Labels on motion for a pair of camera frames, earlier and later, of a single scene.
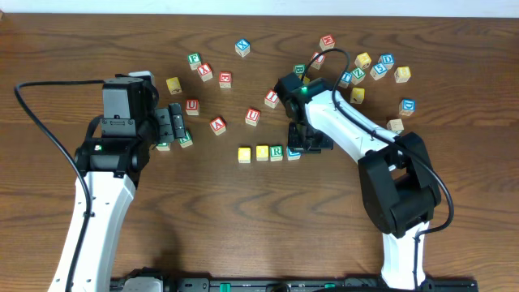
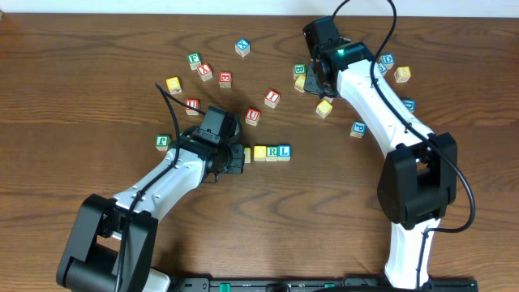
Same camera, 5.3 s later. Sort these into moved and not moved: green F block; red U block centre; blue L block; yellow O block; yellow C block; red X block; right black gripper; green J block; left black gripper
Moved: blue L block; right black gripper; left black gripper
Not moved: yellow C block; yellow O block; red U block centre; green F block; green J block; red X block
